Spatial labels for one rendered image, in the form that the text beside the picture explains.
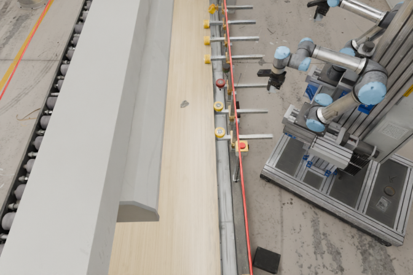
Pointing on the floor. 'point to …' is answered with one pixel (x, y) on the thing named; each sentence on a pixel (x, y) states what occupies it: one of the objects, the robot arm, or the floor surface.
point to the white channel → (86, 139)
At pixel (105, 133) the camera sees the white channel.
